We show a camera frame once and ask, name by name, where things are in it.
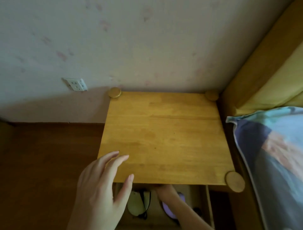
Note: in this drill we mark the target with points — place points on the person's left hand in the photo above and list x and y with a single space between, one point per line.
97 194

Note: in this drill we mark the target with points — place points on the person's right hand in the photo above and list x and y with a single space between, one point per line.
169 194

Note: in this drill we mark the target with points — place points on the purple eye mask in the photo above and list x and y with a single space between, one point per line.
168 211

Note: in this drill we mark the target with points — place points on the pale green eye mask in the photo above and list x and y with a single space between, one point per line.
135 203

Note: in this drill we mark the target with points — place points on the wooden nightstand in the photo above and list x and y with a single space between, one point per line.
165 137

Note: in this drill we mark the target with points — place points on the patchwork bed sheet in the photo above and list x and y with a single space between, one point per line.
272 165

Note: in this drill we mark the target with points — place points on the yellow padded headboard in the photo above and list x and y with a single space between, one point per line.
267 71

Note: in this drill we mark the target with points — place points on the white wall socket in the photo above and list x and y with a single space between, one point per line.
75 84

